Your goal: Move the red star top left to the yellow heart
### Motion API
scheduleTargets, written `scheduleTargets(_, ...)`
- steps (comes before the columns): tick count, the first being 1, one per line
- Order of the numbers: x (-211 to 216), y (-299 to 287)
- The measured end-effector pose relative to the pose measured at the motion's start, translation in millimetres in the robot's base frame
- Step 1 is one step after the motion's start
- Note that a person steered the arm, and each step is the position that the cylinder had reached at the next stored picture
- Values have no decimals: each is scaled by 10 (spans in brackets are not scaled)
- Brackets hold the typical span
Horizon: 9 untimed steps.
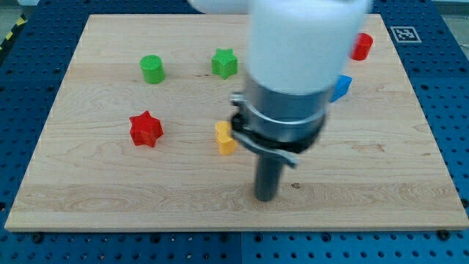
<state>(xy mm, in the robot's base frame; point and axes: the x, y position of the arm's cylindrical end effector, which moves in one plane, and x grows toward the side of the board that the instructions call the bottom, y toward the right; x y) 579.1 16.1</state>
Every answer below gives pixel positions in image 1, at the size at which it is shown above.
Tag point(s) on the red cylinder block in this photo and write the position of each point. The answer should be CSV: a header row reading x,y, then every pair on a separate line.
x,y
362,47

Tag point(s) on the blue cube block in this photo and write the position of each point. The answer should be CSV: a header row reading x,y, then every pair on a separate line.
x,y
341,88

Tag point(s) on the wooden board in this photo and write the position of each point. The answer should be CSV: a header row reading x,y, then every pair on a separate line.
x,y
375,166

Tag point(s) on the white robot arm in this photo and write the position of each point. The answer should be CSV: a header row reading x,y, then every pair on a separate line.
x,y
295,53

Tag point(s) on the yellow heart block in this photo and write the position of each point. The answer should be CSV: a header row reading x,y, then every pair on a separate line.
x,y
226,143

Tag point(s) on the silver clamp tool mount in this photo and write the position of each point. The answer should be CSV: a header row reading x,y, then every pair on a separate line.
x,y
278,125

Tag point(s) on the green cylinder block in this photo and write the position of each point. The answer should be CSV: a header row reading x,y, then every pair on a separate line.
x,y
152,69

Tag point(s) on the green star block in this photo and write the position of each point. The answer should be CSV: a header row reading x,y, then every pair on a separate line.
x,y
224,63

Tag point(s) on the red star block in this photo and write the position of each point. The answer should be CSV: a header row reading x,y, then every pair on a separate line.
x,y
145,129

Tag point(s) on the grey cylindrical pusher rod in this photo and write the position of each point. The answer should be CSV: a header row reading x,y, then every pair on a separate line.
x,y
267,177

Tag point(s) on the black white fiducial marker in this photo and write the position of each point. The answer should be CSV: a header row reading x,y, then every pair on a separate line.
x,y
405,34

